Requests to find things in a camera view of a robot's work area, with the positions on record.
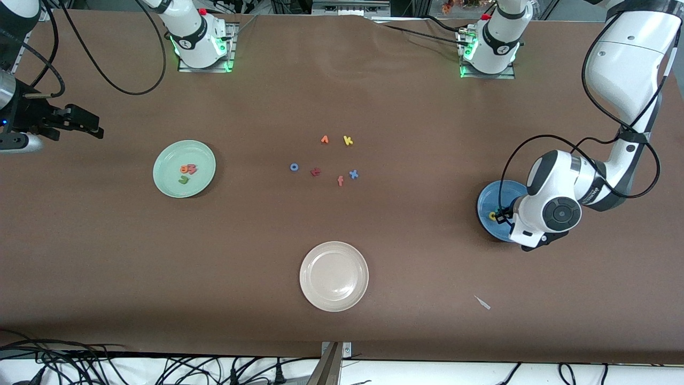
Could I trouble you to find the blue plate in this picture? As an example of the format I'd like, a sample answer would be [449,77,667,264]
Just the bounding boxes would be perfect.
[477,180,530,243]

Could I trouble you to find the green plate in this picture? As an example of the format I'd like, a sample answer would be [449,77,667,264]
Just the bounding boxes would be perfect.
[153,140,216,198]

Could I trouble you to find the brown table cover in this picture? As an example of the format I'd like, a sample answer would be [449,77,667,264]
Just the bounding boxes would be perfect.
[0,10,684,364]

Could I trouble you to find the beige plate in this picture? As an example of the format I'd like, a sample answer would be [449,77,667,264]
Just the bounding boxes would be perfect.
[299,241,369,312]

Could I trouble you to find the grey metal pole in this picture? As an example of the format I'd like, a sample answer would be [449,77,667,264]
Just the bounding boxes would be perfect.
[307,342,343,385]

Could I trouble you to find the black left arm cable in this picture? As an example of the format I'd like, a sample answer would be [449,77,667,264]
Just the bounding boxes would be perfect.
[500,11,675,214]

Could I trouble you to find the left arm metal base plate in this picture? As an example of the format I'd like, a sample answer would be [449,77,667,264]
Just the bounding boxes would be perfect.
[460,29,516,80]

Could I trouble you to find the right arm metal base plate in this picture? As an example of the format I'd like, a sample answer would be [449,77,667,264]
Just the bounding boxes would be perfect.
[178,21,237,73]

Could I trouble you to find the black base cable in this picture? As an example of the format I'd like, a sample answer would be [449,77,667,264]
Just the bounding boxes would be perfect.
[374,21,467,44]

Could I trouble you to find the silver bracket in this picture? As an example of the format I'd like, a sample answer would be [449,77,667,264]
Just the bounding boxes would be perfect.
[321,341,352,358]

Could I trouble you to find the black cable tangle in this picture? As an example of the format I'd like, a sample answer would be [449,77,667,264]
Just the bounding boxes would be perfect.
[0,332,321,385]

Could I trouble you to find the grey metal frame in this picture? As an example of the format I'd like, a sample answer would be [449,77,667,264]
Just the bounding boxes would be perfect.
[312,0,392,18]

